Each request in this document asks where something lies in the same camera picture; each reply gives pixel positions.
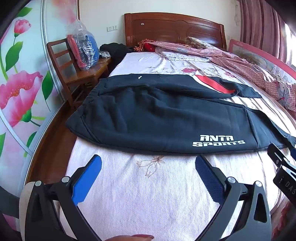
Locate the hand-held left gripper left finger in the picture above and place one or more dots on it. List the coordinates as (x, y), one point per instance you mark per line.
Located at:
(89, 176)

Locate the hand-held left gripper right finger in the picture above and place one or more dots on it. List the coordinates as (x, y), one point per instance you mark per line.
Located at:
(207, 176)

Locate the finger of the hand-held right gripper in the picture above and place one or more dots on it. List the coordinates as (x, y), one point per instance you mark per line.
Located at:
(276, 154)

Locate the black pants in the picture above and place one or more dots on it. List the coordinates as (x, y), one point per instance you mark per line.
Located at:
(150, 115)

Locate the person's left hand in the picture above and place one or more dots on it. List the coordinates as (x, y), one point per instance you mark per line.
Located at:
(134, 238)

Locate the bed with pink sheet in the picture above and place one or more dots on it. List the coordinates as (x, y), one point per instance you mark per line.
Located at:
(138, 197)

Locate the pink patterned quilt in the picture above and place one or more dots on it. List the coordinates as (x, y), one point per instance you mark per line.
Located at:
(242, 62)

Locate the floral wardrobe door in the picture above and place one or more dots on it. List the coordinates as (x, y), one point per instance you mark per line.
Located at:
(23, 69)

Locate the wooden chair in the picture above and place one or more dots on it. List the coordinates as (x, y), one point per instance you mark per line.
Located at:
(57, 54)

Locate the dark clothes pile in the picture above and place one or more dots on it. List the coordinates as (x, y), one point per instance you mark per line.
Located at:
(115, 52)

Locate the plastic bag of clothes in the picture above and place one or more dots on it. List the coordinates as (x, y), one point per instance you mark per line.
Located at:
(85, 48)

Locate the pink curtain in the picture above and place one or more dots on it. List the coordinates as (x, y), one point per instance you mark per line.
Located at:
(261, 23)

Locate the floral folded blanket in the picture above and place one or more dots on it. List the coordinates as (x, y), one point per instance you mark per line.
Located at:
(198, 41)

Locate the red pillow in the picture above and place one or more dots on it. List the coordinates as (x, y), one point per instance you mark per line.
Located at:
(149, 47)

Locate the wooden headboard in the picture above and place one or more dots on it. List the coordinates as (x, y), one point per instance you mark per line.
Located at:
(173, 27)

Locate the pink bed rail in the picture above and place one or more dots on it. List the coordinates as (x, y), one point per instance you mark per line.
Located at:
(259, 54)

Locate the white wall socket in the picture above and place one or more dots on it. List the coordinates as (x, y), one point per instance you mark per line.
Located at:
(112, 28)

